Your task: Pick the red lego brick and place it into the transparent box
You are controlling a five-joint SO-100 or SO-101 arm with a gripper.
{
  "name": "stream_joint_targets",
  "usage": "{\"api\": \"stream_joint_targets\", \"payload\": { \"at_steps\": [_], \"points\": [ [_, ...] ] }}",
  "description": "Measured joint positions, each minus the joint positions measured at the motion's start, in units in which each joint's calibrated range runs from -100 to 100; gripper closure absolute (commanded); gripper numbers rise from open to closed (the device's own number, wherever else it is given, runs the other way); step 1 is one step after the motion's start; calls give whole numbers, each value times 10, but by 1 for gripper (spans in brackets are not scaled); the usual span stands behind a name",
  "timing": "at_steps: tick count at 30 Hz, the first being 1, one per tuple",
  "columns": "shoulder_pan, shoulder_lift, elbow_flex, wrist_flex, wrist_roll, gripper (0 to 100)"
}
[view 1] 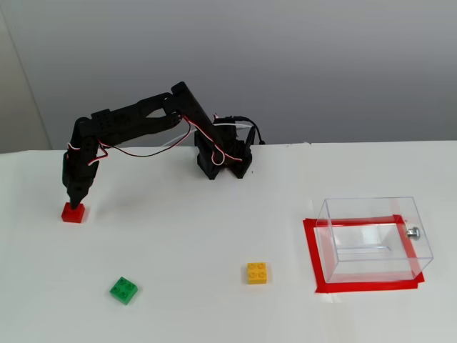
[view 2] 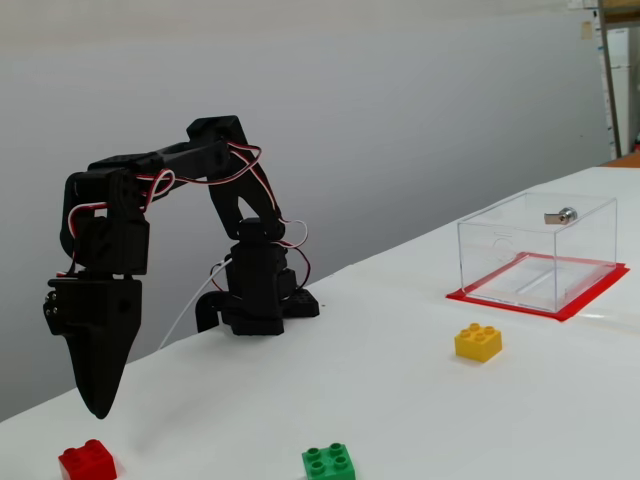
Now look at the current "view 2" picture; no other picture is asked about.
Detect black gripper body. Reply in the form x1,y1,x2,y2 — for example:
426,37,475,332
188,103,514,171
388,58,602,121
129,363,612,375
74,207,151,279

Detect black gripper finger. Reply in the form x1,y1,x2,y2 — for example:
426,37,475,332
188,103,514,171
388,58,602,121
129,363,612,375
42,279,65,335
63,278,144,420

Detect red lego brick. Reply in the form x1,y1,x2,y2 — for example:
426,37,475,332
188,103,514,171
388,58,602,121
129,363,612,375
57,438,119,480

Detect green lego brick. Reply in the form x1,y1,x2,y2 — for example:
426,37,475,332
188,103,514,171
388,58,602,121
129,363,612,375
300,442,359,480

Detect yellow lego brick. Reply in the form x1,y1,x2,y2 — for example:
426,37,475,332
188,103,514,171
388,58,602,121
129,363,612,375
453,323,504,362

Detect transparent plastic box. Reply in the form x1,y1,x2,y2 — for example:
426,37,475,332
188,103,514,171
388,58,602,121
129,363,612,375
457,192,619,315

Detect silver metal box lock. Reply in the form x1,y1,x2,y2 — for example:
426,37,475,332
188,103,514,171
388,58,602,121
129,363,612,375
543,206,579,226

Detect black table clamp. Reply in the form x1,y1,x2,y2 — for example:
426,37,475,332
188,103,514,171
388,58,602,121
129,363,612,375
194,292,226,334

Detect wooden table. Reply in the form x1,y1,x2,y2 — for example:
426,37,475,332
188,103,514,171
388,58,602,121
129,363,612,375
599,152,640,169

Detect white cabinet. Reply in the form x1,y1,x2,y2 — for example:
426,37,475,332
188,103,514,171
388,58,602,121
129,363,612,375
606,27,631,159

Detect red white black servo wires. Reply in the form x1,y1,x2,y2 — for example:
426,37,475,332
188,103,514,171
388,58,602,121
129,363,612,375
58,142,312,301

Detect white cable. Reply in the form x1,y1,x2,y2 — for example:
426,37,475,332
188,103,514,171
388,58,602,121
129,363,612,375
158,257,234,351

